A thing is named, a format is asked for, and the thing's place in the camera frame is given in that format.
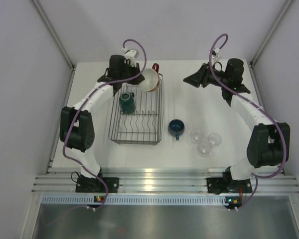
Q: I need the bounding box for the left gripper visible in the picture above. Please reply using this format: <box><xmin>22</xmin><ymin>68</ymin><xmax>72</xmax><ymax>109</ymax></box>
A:
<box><xmin>119</xmin><ymin>62</ymin><xmax>145</xmax><ymax>86</ymax></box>

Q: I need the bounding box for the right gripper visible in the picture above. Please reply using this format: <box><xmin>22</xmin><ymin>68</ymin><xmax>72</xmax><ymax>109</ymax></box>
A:
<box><xmin>183</xmin><ymin>62</ymin><xmax>229</xmax><ymax>89</ymax></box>

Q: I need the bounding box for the red cup white inside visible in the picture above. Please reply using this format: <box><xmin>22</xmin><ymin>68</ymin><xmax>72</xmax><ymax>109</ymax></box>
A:
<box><xmin>138</xmin><ymin>63</ymin><xmax>160</xmax><ymax>92</ymax></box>

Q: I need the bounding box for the dark green mug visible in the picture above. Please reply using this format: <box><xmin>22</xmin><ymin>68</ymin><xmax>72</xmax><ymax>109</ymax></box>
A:
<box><xmin>119</xmin><ymin>92</ymin><xmax>136</xmax><ymax>115</ymax></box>

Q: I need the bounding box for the wire dish rack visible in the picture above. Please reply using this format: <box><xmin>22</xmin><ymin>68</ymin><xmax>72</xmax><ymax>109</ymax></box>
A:
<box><xmin>108</xmin><ymin>74</ymin><xmax>164</xmax><ymax>145</ymax></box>

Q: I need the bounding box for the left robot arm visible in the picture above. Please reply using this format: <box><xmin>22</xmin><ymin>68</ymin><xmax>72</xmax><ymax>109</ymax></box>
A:
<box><xmin>59</xmin><ymin>51</ymin><xmax>144</xmax><ymax>193</ymax></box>

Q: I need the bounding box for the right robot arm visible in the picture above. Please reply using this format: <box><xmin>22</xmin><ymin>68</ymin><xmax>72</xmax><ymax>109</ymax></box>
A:
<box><xmin>183</xmin><ymin>58</ymin><xmax>290</xmax><ymax>195</ymax></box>

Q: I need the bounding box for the dark blue cup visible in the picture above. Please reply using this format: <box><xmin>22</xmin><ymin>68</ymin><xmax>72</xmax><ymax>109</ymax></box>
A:
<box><xmin>168</xmin><ymin>119</ymin><xmax>185</xmax><ymax>141</ymax></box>

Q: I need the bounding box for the clear glass back left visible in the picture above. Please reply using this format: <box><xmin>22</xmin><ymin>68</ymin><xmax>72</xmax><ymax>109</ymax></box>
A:
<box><xmin>190</xmin><ymin>128</ymin><xmax>204</xmax><ymax>144</ymax></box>

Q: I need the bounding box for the clear glass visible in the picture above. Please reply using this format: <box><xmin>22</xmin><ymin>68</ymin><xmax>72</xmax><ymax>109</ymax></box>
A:
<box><xmin>197</xmin><ymin>141</ymin><xmax>212</xmax><ymax>156</ymax></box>
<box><xmin>190</xmin><ymin>128</ymin><xmax>204</xmax><ymax>144</ymax></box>
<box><xmin>207</xmin><ymin>133</ymin><xmax>222</xmax><ymax>146</ymax></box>

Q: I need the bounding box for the clear glass back right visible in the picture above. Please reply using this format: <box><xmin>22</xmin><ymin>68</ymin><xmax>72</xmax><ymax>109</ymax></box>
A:
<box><xmin>207</xmin><ymin>133</ymin><xmax>222</xmax><ymax>146</ymax></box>

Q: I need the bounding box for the clear glass front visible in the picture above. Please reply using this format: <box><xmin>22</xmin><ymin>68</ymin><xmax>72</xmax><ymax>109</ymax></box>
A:
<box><xmin>197</xmin><ymin>141</ymin><xmax>212</xmax><ymax>156</ymax></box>

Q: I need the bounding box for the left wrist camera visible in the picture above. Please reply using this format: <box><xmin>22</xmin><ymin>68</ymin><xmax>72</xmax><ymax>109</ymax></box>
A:
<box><xmin>124</xmin><ymin>49</ymin><xmax>139</xmax><ymax>61</ymax></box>

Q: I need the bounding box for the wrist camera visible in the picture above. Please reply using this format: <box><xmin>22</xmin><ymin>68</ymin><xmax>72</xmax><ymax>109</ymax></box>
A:
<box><xmin>124</xmin><ymin>49</ymin><xmax>139</xmax><ymax>61</ymax></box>
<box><xmin>210</xmin><ymin>47</ymin><xmax>220</xmax><ymax>61</ymax></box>

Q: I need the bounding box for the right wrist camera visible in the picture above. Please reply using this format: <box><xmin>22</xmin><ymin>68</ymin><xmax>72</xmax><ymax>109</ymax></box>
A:
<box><xmin>210</xmin><ymin>47</ymin><xmax>220</xmax><ymax>61</ymax></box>

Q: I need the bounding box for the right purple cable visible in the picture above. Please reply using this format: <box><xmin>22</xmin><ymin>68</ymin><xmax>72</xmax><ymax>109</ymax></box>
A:
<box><xmin>208</xmin><ymin>33</ymin><xmax>289</xmax><ymax>212</ymax></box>

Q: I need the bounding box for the purple cable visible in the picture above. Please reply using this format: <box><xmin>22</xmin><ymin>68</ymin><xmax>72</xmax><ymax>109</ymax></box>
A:
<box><xmin>62</xmin><ymin>39</ymin><xmax>147</xmax><ymax>210</ymax></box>
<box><xmin>208</xmin><ymin>33</ymin><xmax>289</xmax><ymax>212</ymax></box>

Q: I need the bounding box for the right aluminium frame post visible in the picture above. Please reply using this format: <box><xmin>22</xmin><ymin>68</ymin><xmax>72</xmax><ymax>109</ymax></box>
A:
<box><xmin>249</xmin><ymin>0</ymin><xmax>295</xmax><ymax>70</ymax></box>

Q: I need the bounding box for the aluminium frame post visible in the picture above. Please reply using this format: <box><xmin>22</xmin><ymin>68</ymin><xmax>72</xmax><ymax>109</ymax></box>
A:
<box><xmin>30</xmin><ymin>0</ymin><xmax>75</xmax><ymax>71</ymax></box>
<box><xmin>249</xmin><ymin>0</ymin><xmax>295</xmax><ymax>70</ymax></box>

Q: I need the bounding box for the left aluminium frame post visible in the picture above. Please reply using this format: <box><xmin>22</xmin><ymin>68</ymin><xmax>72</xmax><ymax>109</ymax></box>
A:
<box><xmin>30</xmin><ymin>0</ymin><xmax>75</xmax><ymax>71</ymax></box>

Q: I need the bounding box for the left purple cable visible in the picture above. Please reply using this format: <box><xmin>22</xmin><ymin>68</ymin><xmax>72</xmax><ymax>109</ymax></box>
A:
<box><xmin>62</xmin><ymin>39</ymin><xmax>147</xmax><ymax>210</ymax></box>

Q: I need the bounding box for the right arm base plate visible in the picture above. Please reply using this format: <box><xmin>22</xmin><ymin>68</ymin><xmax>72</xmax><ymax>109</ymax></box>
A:
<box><xmin>206</xmin><ymin>177</ymin><xmax>230</xmax><ymax>195</ymax></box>

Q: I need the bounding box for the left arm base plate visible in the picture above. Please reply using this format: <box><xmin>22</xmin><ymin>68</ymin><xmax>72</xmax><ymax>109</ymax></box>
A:
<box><xmin>75</xmin><ymin>175</ymin><xmax>119</xmax><ymax>193</ymax></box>

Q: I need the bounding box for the aluminium mounting rail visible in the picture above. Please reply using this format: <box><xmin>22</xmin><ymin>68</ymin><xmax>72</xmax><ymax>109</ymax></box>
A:
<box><xmin>32</xmin><ymin>167</ymin><xmax>299</xmax><ymax>196</ymax></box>

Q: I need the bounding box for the slotted cable duct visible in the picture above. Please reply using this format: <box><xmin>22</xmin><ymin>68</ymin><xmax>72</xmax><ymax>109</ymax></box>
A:
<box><xmin>41</xmin><ymin>195</ymin><xmax>232</xmax><ymax>206</ymax></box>

